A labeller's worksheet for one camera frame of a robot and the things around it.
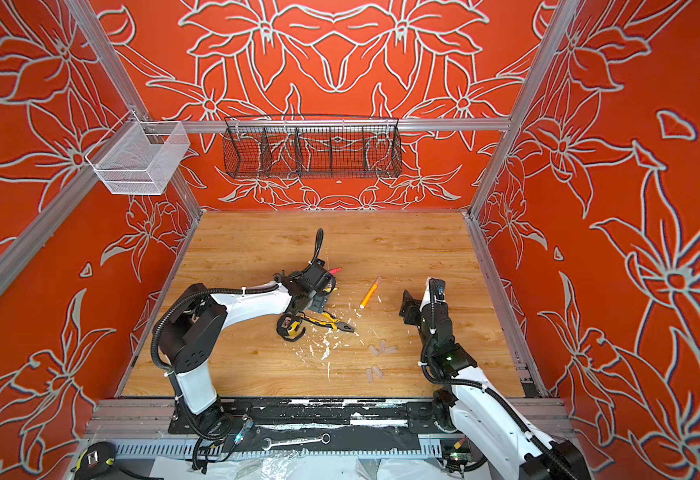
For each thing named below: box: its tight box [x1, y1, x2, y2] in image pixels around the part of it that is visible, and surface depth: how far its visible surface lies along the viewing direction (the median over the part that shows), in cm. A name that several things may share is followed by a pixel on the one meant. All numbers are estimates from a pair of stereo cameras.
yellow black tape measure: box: [276, 313, 306, 342], surface depth 89 cm
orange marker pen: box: [359, 276, 381, 309], surface depth 97 cm
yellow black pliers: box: [299, 311, 355, 333], surface depth 90 cm
